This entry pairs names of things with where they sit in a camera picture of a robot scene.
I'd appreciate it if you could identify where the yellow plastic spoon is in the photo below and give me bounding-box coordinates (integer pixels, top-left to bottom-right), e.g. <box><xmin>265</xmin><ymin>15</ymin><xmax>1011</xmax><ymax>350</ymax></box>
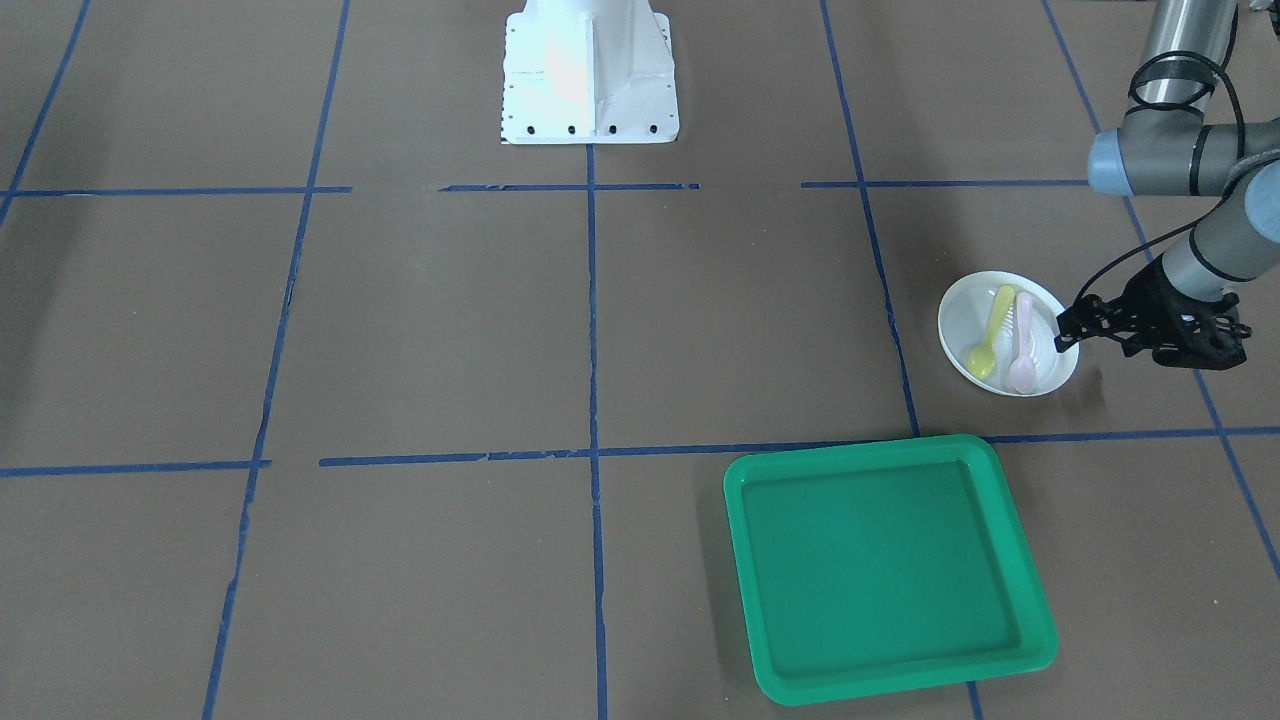
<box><xmin>964</xmin><ymin>284</ymin><xmax>1018</xmax><ymax>380</ymax></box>

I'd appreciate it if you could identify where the white round plate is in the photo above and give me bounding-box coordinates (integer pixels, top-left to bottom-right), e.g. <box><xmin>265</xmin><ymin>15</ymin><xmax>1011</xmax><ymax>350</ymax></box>
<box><xmin>937</xmin><ymin>272</ymin><xmax>1079</xmax><ymax>397</ymax></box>

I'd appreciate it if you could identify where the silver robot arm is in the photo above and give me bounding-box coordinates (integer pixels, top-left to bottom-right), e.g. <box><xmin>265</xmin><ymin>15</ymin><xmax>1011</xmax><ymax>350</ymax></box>
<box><xmin>1055</xmin><ymin>1</ymin><xmax>1279</xmax><ymax>372</ymax></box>

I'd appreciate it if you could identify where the white pedestal column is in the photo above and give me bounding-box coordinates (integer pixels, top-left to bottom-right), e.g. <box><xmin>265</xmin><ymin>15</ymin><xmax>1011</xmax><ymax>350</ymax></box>
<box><xmin>499</xmin><ymin>1</ymin><xmax>681</xmax><ymax>145</ymax></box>

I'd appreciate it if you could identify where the pink plastic spoon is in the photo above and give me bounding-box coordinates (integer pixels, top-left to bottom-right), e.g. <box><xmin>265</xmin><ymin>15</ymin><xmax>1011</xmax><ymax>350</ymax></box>
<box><xmin>1007</xmin><ymin>291</ymin><xmax>1038</xmax><ymax>396</ymax></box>

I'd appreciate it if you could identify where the green plastic tray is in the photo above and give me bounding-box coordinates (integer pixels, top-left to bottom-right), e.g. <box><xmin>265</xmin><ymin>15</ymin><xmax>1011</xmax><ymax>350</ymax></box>
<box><xmin>723</xmin><ymin>434</ymin><xmax>1060</xmax><ymax>707</ymax></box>

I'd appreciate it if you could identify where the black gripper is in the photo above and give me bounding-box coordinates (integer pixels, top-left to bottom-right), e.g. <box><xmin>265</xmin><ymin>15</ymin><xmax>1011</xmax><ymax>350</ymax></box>
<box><xmin>1055</xmin><ymin>259</ymin><xmax>1251</xmax><ymax>372</ymax></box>

